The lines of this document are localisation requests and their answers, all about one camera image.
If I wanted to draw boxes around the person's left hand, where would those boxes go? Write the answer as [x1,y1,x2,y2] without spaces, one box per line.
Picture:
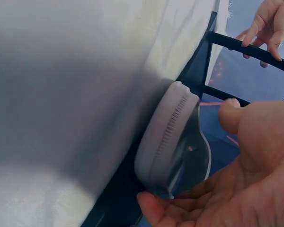
[235,0,284,69]

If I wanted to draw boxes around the person's right hand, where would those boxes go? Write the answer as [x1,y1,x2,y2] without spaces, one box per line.
[136,98,284,227]

